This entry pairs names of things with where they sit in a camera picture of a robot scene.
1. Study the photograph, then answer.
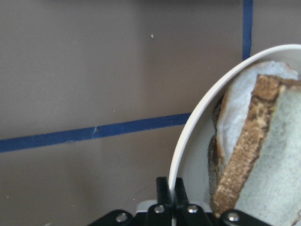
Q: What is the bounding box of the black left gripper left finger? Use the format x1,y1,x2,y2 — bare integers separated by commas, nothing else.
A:
145,177,173,226

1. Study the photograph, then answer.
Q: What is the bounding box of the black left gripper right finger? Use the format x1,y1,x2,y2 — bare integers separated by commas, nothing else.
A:
174,178,213,226

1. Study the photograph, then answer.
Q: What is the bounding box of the white round plate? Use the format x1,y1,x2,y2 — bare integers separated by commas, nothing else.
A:
168,44,301,210

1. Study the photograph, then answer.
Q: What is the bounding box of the brown crust bread slice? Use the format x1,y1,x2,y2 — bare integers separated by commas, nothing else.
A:
212,75,301,226

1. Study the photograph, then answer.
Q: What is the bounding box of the bread slice on plate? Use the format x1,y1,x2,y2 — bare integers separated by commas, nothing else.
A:
207,98,224,210

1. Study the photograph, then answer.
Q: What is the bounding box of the fried egg toy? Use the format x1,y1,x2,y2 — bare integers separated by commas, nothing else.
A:
217,61,300,166

